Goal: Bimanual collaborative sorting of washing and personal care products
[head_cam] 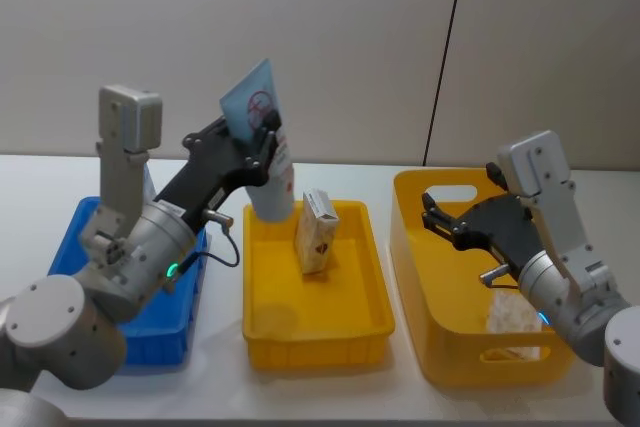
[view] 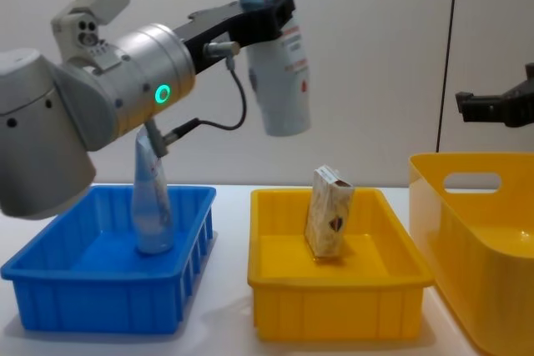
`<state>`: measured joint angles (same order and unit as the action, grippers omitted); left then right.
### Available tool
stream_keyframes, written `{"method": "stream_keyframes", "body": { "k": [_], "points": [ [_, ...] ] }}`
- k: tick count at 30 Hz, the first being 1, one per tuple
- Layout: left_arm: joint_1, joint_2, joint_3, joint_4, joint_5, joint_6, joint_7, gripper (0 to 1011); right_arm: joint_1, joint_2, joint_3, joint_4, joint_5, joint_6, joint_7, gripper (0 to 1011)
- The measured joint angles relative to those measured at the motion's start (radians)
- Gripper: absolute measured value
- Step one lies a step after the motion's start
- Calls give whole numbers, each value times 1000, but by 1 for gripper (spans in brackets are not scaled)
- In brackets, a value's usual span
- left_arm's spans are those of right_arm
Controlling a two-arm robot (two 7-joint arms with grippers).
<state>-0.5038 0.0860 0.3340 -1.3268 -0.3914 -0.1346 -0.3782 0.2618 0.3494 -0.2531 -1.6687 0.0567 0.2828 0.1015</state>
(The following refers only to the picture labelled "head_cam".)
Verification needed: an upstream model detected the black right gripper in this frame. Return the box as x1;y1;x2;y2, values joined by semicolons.
421;191;545;274

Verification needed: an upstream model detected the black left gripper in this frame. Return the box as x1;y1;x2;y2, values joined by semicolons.
154;108;283;235

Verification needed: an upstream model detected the white and blue squeeze tube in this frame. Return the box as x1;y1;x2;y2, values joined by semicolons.
219;57;296;224

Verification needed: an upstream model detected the cream crinkled packet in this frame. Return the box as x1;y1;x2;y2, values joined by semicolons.
485;290;544;359

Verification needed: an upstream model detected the cream small carton box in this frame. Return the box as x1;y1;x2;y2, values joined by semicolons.
294;188;340;276

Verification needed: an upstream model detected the yellow shallow plastic bin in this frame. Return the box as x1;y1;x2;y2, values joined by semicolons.
242;199;396;374

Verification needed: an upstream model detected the blue shallow plastic bin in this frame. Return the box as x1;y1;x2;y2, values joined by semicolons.
47;195;212;369

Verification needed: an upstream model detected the thin dark cable silver plug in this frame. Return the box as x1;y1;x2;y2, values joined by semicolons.
197;210;242;269
478;266;521;290

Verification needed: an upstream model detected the yellow deep basket with handles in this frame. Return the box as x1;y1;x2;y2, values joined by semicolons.
391;168;576;389

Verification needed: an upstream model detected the thin black hanging cord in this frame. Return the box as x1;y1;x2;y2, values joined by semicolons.
421;0;470;168

